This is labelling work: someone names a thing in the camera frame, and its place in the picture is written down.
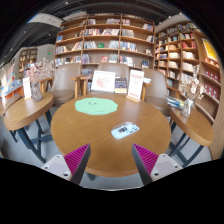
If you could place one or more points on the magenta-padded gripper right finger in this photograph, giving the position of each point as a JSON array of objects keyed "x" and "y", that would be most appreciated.
[{"x": 146, "y": 160}]

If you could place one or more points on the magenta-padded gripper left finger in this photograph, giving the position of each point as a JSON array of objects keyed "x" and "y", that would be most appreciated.
[{"x": 77, "y": 160}]

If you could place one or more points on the transparent blue computer mouse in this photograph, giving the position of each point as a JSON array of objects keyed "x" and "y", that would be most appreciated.
[{"x": 125, "y": 130}]

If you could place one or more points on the green blob-shaped mouse pad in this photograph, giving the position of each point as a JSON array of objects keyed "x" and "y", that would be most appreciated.
[{"x": 96, "y": 106}]

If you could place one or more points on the round wooden side table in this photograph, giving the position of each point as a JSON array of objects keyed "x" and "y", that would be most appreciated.
[
  {"x": 26, "y": 111},
  {"x": 193, "y": 126}
]

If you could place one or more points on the stack of blue books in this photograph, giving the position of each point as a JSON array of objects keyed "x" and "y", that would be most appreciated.
[{"x": 175, "y": 102}]

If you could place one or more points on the glass vase with dried flowers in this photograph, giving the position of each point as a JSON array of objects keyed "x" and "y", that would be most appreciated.
[
  {"x": 187, "y": 108},
  {"x": 36, "y": 91}
]

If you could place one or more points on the brown padded wooden armchair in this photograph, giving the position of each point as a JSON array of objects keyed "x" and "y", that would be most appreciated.
[
  {"x": 155, "y": 88},
  {"x": 113, "y": 68},
  {"x": 65, "y": 81}
]

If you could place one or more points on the white sign in wooden base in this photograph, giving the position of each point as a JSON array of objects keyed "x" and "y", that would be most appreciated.
[{"x": 135, "y": 85}]

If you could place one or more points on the dark blue book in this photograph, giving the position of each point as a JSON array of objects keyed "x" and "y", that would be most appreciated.
[{"x": 120, "y": 85}]

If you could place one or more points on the light blue book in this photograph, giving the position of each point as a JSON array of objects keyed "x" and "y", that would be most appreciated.
[{"x": 147, "y": 80}]

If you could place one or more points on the white framed red print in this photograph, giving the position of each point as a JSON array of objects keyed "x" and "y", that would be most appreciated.
[{"x": 103, "y": 81}]

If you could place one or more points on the small white table sign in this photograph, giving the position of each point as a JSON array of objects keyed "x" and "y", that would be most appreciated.
[{"x": 26, "y": 88}]

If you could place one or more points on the book display table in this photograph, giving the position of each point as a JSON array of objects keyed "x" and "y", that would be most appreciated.
[{"x": 11, "y": 86}]

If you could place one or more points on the distant wooden bookshelf unit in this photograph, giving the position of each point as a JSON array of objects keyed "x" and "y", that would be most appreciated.
[{"x": 27, "y": 60}]

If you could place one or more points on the curved wooden bookshelf unit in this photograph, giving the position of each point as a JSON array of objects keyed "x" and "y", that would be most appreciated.
[{"x": 186, "y": 50}]

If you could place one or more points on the wide wooden bookshelf unit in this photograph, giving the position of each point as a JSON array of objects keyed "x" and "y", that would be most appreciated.
[{"x": 103, "y": 43}]

